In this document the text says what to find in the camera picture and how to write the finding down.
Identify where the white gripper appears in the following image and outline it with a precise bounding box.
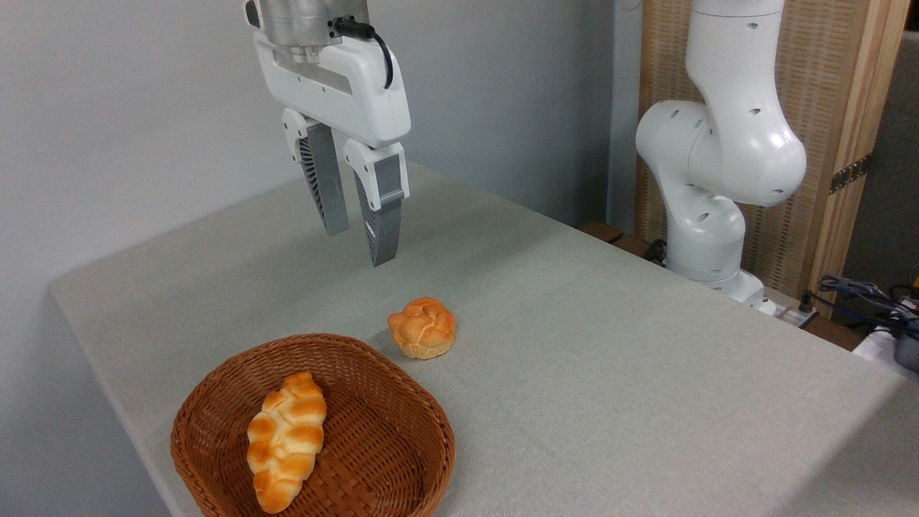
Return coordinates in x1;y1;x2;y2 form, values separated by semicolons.
253;32;412;269

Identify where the long braided bread loaf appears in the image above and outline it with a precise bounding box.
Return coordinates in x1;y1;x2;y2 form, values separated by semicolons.
246;370;329;516

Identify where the round knotted bread roll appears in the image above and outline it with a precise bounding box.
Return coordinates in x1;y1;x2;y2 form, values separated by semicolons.
386;296;458;361

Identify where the brown wicker basket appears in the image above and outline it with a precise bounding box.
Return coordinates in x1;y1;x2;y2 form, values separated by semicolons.
170;332;457;517

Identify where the wooden woven screen panel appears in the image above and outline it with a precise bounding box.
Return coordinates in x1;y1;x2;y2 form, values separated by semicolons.
635;0;913;318

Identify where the brass screen hinge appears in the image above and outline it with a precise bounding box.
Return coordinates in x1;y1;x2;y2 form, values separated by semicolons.
829;152;874;196

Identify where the dark grey partition panel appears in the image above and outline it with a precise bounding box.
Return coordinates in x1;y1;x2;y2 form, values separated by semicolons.
840;30;919;289

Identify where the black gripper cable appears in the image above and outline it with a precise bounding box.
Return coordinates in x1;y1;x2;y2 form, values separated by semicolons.
330;16;395;91

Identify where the bundle of dark cables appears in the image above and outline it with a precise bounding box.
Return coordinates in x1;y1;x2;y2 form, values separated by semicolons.
798;273;919;332

